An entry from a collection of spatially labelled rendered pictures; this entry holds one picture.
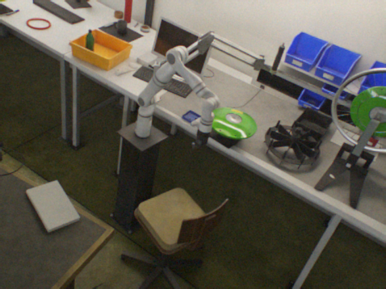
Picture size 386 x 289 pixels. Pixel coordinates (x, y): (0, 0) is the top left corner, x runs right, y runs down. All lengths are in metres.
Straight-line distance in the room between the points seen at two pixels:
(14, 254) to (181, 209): 1.07
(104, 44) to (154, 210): 1.51
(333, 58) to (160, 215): 1.64
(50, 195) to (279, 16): 2.08
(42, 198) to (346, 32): 2.22
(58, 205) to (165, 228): 0.71
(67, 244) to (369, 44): 2.28
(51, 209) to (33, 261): 0.26
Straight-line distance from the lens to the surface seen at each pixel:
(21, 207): 2.18
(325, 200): 2.66
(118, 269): 3.13
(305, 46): 3.33
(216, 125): 2.63
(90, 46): 3.40
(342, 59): 3.27
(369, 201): 2.81
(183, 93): 3.10
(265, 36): 3.45
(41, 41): 3.59
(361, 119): 2.74
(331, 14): 3.24
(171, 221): 2.62
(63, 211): 2.12
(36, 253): 2.02
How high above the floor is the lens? 2.62
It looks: 39 degrees down
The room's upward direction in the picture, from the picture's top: 12 degrees clockwise
